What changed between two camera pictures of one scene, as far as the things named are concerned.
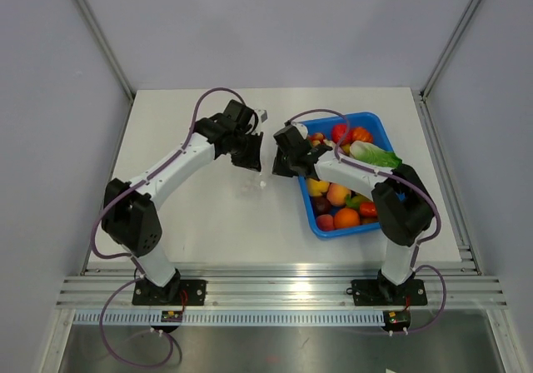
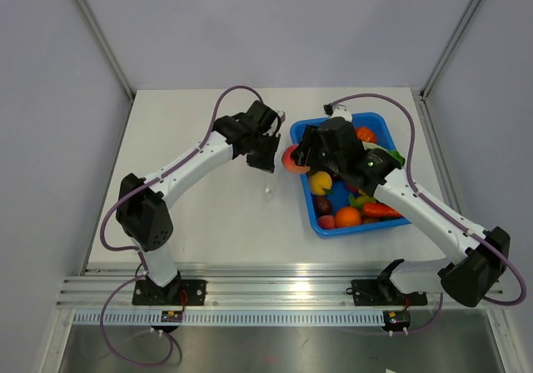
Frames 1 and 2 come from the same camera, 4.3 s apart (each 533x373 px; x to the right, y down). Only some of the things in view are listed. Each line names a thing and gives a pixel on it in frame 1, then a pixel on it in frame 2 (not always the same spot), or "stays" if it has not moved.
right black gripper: [280, 170] → [309, 139]
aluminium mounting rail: [284, 285] stays
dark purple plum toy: [321, 206] stays
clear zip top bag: [255, 186] → [270, 183]
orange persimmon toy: [361, 133] stays
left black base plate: [176, 292] stays
